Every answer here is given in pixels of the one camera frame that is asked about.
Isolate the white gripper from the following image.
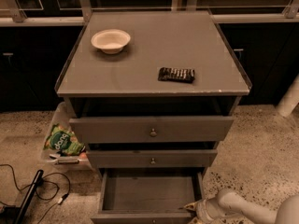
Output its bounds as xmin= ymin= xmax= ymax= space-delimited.
xmin=181 ymin=198 xmax=220 ymax=224

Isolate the grey bottom drawer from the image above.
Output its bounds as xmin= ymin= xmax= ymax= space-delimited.
xmin=92 ymin=168 xmax=204 ymax=224

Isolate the grey drawer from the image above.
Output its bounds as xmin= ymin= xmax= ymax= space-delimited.
xmin=69 ymin=116 xmax=234 ymax=144
xmin=87 ymin=149 xmax=217 ymax=168
xmin=92 ymin=168 xmax=204 ymax=224

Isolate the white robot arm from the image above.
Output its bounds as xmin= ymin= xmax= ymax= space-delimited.
xmin=183 ymin=189 xmax=299 ymax=224

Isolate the grey top drawer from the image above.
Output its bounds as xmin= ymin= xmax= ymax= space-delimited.
xmin=69 ymin=116 xmax=234 ymax=144

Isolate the grey middle drawer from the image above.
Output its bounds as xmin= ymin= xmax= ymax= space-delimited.
xmin=87 ymin=149 xmax=217 ymax=168

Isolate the grey drawer cabinet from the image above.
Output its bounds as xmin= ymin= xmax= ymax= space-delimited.
xmin=54 ymin=10 xmax=252 ymax=189

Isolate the dark snack bar wrapper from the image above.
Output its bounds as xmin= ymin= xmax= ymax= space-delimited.
xmin=158 ymin=67 xmax=195 ymax=83

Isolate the clear plastic bin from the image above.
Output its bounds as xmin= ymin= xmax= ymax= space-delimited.
xmin=41 ymin=102 xmax=92 ymax=172

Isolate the green chip bag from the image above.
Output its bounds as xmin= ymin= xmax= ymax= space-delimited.
xmin=44 ymin=123 xmax=85 ymax=156

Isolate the black bar on floor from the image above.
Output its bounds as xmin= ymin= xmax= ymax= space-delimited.
xmin=13 ymin=169 xmax=44 ymax=224

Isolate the white paper bowl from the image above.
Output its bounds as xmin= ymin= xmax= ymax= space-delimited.
xmin=91 ymin=29 xmax=131 ymax=54

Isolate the metal window railing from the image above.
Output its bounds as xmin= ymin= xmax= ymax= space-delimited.
xmin=0 ymin=0 xmax=299 ymax=26

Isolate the black floor cable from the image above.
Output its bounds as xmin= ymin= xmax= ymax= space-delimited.
xmin=0 ymin=163 xmax=72 ymax=224

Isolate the white cylindrical post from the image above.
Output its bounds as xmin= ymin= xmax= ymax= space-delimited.
xmin=277 ymin=75 xmax=299 ymax=117

